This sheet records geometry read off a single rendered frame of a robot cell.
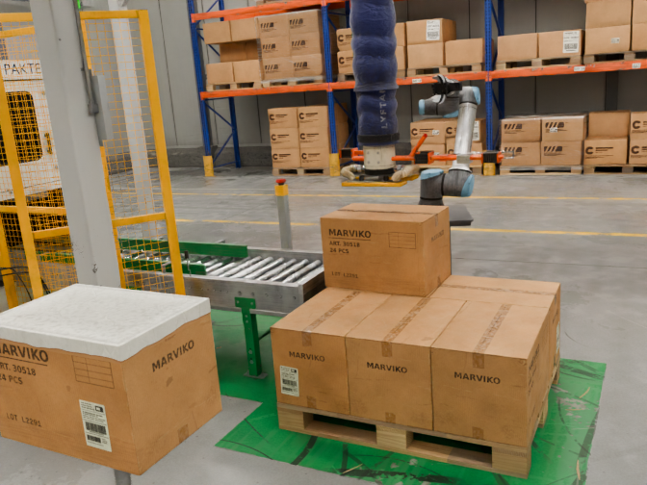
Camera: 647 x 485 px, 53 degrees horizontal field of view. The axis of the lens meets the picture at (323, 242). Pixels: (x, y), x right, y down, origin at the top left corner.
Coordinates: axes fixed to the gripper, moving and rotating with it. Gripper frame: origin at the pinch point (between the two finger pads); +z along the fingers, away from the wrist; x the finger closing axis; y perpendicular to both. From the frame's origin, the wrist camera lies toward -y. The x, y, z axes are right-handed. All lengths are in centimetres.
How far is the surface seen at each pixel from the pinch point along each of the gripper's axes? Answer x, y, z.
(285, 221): -83, 118, -24
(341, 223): -66, 44, 41
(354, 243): -77, 37, 41
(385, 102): -4.1, 20.0, 28.6
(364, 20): 37, 27, 34
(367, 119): -12.3, 29.1, 32.5
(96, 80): 17, 129, 116
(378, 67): 13.3, 21.3, 32.2
